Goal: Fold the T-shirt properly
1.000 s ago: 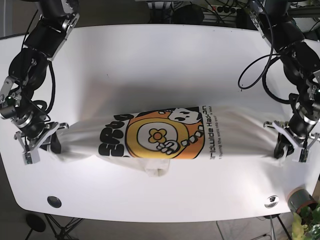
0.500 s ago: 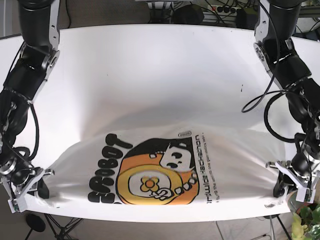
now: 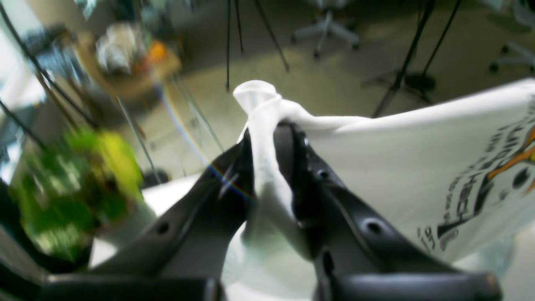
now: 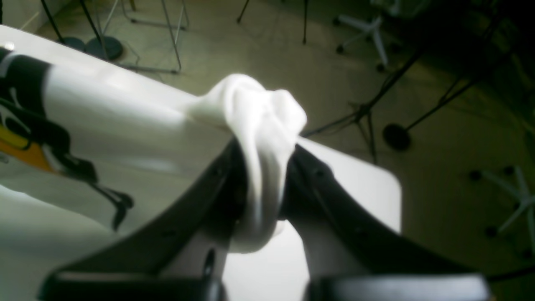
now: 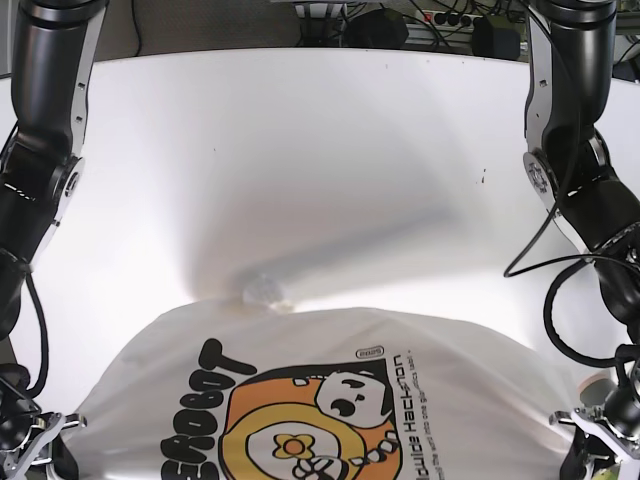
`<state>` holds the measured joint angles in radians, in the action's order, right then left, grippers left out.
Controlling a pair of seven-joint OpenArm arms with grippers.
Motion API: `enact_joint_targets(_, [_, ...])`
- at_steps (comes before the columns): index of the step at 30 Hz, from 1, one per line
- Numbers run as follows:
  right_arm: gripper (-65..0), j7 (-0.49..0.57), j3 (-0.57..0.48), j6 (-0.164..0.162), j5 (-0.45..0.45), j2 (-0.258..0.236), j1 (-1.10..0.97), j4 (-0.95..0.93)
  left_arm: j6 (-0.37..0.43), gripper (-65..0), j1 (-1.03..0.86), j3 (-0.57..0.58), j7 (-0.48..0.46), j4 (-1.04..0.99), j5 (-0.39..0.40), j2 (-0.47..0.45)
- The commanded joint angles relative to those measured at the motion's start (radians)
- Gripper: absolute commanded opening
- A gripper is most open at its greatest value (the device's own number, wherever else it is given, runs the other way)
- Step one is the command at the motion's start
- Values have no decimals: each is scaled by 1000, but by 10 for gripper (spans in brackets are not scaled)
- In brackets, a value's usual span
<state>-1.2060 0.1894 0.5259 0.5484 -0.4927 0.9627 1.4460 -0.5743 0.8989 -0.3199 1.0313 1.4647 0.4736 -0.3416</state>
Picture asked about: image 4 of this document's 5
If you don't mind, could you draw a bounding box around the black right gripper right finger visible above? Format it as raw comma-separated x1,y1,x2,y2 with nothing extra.
281,145,492,301

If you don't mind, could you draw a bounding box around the black tripod stand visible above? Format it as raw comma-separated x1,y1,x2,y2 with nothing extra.
303,49,502,163

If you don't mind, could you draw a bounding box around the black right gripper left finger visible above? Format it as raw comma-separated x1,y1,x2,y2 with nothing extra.
38,138,252,301

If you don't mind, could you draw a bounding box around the white office chair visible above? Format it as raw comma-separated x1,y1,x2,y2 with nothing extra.
332,0,426,72

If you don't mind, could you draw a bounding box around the metal stool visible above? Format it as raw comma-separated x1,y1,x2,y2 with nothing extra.
79,0,191,74

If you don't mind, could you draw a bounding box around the white graphic T-shirt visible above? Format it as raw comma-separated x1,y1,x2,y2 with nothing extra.
1,36,306,301

